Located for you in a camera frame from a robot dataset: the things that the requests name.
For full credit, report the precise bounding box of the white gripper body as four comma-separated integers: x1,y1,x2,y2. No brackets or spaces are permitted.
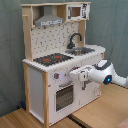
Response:
70,67,90,81

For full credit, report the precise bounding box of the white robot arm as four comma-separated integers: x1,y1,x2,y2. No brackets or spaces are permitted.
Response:
70,60,128,88

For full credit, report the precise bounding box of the wooden toy kitchen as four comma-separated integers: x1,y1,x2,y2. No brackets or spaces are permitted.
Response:
22,2,105,127

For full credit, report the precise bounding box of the white cabinet door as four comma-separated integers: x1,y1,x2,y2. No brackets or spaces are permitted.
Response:
78,55,102,108

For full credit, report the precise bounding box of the grey toy sink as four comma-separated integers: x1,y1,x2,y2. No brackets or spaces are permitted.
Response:
65,47,95,56

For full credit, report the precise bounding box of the left red stove knob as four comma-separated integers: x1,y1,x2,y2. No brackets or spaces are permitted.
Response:
54,73,60,79

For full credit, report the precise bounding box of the toy oven door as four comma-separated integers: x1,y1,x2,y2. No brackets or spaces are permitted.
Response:
49,80,78,118

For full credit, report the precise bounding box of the black toy faucet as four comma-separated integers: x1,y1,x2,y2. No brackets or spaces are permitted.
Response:
67,32,83,50

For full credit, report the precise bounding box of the black toy stovetop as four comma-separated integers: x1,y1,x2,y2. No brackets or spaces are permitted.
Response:
34,53,70,66

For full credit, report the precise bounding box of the wooden table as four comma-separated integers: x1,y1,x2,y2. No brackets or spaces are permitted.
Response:
0,84,128,128

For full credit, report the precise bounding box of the toy microwave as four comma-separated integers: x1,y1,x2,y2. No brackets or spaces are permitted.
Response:
66,3,90,21

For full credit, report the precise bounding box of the grey range hood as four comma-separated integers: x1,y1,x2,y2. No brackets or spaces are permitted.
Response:
35,5,64,27

